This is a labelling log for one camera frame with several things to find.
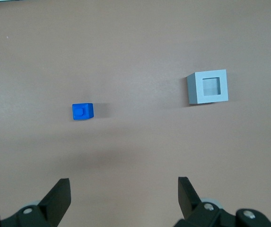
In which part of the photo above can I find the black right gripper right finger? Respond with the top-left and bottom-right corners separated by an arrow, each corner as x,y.
173,176 -> 271,227

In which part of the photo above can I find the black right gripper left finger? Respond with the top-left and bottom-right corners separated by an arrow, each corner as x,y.
0,178 -> 72,227

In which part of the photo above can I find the small blue plastic part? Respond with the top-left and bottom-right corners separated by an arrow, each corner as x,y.
72,102 -> 95,121

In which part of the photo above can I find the gray square base block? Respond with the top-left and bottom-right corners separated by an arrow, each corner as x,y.
186,69 -> 229,105

